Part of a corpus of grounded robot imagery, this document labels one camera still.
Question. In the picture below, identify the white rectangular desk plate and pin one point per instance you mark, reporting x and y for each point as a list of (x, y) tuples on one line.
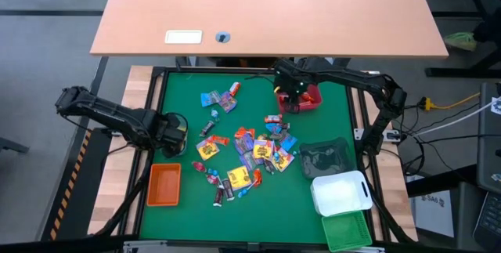
[(183, 37)]

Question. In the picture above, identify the black keyboard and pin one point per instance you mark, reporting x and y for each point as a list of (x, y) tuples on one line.
[(489, 217)]

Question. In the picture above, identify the silver aluminium frame rail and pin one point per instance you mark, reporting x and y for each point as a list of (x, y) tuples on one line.
[(145, 246)]

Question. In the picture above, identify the green slotted plastic basket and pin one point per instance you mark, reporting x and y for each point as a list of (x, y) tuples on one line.
[(346, 231)]

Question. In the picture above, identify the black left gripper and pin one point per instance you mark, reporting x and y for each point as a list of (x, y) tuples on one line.
[(170, 133)]

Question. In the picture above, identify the red plastic bin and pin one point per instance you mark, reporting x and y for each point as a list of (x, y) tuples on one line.
[(313, 107)]

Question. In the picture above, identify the brown Hershey's chocolate bar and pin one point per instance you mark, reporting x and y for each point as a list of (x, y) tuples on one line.
[(218, 197), (228, 189), (281, 135), (207, 128), (269, 167)]

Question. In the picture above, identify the green table mat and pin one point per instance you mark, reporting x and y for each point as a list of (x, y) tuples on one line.
[(274, 214)]

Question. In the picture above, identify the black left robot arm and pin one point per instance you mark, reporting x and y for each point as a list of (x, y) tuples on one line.
[(109, 112)]

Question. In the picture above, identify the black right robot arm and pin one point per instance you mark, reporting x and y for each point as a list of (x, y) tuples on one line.
[(352, 76)]

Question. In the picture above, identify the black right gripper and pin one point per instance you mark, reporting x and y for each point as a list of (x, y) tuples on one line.
[(293, 78)]

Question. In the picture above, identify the blue lollipop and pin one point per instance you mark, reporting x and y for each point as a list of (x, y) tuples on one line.
[(276, 155), (214, 114), (242, 193), (213, 172)]

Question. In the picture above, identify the white plastic bin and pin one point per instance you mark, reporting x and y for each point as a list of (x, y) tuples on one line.
[(340, 194)]

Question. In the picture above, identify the red lollipop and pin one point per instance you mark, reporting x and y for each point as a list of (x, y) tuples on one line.
[(213, 179), (199, 166)]

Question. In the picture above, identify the green bundle on floor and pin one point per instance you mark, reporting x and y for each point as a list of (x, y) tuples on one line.
[(462, 40)]

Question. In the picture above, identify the black yellow hazard strip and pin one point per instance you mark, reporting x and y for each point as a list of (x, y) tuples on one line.
[(74, 190)]

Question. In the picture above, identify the light wooden desk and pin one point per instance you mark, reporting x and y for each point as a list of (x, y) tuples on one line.
[(274, 10)]

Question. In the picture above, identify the grey computer cabinet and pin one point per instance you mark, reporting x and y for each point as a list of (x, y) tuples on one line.
[(489, 147)]

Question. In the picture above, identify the black table frame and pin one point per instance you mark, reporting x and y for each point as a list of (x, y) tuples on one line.
[(219, 69)]

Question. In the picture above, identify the dark grey translucent bin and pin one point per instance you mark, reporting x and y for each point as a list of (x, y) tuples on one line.
[(325, 159)]

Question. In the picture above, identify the blue candy packet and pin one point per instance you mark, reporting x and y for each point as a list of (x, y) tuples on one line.
[(289, 142), (210, 98), (274, 128)]

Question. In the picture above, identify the orange plastic bin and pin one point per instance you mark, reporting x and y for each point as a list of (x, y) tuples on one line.
[(164, 184)]

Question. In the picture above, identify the round orange yellow candy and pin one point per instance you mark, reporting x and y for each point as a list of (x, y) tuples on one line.
[(261, 137)]

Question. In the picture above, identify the white mounting bracket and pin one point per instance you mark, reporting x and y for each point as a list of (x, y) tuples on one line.
[(391, 135)]

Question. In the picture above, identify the black desk leg frame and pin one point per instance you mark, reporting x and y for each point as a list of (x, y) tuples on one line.
[(450, 72)]

